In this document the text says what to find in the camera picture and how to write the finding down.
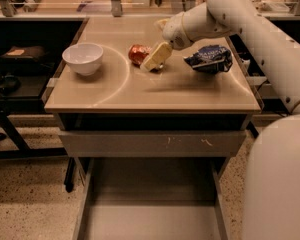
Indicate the open middle drawer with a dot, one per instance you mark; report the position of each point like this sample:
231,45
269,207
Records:
151,199

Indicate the grey drawer cabinet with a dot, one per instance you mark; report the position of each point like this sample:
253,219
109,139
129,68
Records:
121,97

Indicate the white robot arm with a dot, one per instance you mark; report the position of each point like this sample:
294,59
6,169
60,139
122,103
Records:
272,183

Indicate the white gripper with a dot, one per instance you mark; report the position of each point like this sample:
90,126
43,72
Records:
174,31

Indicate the closed top drawer front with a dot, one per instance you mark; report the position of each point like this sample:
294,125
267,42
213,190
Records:
159,144

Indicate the black bag on shelf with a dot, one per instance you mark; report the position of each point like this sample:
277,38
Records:
24,60

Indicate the white bowl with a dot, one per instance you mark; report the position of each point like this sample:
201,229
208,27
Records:
84,58

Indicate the blue chip bag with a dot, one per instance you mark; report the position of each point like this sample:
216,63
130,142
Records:
211,59

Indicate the red coke can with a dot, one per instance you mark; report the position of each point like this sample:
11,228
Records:
137,53

